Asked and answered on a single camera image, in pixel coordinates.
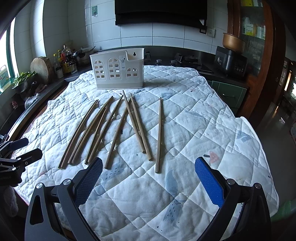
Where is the white plastic utensil holder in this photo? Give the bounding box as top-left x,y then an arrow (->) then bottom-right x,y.
90,48 -> 144,89

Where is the dark sauce bottle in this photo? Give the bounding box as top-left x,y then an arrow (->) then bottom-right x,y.
66,49 -> 77,74

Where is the white wall socket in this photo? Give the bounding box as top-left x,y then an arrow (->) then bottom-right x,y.
207,28 -> 215,38

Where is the wooden chopstick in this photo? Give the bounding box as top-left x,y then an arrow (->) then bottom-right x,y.
130,94 -> 153,161
84,102 -> 110,165
104,108 -> 128,169
68,96 -> 113,165
155,97 -> 163,173
122,91 -> 145,153
58,100 -> 98,169
88,96 -> 123,164

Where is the white quilted cloth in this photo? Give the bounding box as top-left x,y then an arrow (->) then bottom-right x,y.
14,65 -> 280,240

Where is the black rice cooker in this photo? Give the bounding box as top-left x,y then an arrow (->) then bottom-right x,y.
214,46 -> 247,75

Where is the clear plastic bottle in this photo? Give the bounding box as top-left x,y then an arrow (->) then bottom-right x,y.
53,53 -> 64,79

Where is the green vegetables bowl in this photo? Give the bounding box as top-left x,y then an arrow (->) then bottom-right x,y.
13,71 -> 36,94

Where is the copper coloured pot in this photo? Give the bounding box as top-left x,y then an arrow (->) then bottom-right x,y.
222,33 -> 245,54

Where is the black range hood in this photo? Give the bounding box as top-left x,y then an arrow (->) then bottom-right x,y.
114,0 -> 207,30

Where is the green cabinet door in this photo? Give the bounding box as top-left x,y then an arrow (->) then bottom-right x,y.
209,80 -> 247,109

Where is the round wooden cutting board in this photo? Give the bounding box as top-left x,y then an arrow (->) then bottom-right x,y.
30,57 -> 54,84

